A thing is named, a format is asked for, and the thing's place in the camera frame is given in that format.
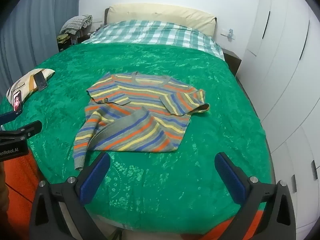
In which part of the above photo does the green floral blanket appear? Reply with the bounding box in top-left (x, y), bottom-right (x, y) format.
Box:
top-left (0, 42), bottom-right (273, 235)

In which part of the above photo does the smartphone with lit screen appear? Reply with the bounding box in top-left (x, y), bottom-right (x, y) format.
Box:
top-left (12, 90), bottom-right (24, 112)

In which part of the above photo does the green white checkered sheet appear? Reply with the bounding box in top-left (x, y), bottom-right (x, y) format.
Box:
top-left (81, 20), bottom-right (225, 61)

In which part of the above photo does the dark cluttered nightstand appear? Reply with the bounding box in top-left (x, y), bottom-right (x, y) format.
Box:
top-left (57, 27), bottom-right (100, 53)

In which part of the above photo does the orange bed sheet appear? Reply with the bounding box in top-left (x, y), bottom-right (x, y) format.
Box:
top-left (0, 147), bottom-right (265, 240)

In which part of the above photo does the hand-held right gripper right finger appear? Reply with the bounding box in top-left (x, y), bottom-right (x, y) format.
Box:
top-left (214, 152), bottom-right (297, 240)

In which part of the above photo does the grey blue curtain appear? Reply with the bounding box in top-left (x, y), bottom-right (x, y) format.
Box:
top-left (0, 0), bottom-right (82, 98)

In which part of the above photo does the white wall socket bracket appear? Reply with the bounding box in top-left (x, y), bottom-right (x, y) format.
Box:
top-left (220, 29), bottom-right (237, 40)

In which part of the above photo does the checkered cloth pile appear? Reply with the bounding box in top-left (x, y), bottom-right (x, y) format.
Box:
top-left (59, 14), bottom-right (93, 35)

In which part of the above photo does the striped knit sweater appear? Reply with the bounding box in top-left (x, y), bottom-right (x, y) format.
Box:
top-left (73, 71), bottom-right (210, 172)

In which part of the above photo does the patterned cream pillow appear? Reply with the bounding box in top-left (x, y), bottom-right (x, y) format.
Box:
top-left (6, 68), bottom-right (55, 105)

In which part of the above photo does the white wardrobe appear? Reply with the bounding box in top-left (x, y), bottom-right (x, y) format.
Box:
top-left (237, 0), bottom-right (320, 240)

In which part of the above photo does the cream padded headboard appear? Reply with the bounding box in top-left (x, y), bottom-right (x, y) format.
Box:
top-left (104, 3), bottom-right (217, 37)

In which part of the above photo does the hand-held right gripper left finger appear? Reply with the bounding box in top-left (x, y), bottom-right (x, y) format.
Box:
top-left (29, 152), bottom-right (118, 240)

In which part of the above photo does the olive green cloth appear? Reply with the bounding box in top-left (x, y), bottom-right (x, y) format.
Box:
top-left (56, 34), bottom-right (72, 44)

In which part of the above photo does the dark brown nightstand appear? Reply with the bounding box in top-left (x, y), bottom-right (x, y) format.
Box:
top-left (222, 49), bottom-right (242, 77)

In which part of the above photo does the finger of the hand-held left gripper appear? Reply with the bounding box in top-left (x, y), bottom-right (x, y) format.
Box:
top-left (0, 120), bottom-right (42, 141)
top-left (0, 110), bottom-right (23, 126)

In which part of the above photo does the smartphone with dark screen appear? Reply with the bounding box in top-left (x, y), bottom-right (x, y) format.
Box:
top-left (34, 71), bottom-right (48, 92)

